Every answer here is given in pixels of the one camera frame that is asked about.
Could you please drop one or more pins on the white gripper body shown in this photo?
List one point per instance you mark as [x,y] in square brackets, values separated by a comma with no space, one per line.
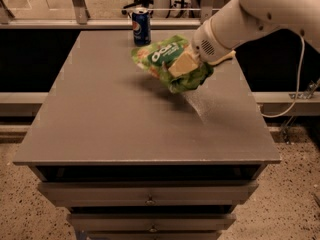
[202,45]

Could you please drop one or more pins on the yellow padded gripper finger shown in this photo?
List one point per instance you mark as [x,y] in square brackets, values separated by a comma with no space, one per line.
[183,65]

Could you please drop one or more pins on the green rice chip bag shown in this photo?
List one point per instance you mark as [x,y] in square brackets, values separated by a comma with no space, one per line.
[157,57]

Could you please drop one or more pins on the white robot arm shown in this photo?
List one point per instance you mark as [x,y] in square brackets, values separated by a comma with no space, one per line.
[240,21]

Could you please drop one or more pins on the yellow sponge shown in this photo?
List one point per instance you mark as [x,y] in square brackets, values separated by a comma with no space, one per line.
[222,59]

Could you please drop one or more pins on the blue pepsi can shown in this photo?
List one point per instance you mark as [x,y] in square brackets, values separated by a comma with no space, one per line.
[141,26]

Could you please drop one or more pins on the grey drawer cabinet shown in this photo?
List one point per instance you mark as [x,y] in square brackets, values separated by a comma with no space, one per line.
[106,121]

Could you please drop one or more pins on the top grey drawer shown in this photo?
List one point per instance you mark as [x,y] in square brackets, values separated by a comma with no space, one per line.
[147,194]

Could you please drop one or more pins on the grey drawer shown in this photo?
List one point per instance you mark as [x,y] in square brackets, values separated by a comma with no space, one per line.
[147,194]
[151,222]

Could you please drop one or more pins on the lower grey drawer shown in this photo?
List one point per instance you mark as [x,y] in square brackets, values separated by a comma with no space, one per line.
[151,222]

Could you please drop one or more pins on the metal railing frame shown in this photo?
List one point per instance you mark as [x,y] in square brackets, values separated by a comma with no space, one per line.
[79,16]

